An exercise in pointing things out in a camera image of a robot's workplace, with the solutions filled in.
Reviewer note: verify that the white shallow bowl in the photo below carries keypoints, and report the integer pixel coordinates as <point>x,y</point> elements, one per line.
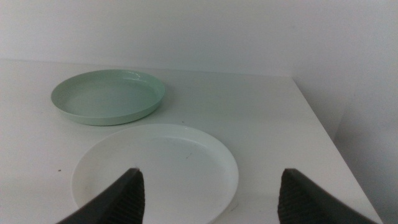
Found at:
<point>186,161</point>

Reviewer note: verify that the pale green shallow bowl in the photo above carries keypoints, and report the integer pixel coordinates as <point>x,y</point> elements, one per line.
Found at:
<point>105,99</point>

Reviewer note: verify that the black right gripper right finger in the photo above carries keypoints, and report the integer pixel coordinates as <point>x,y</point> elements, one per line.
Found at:
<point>304,205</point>

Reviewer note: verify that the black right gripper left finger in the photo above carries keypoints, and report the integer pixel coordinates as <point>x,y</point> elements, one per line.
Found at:
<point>124,202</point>

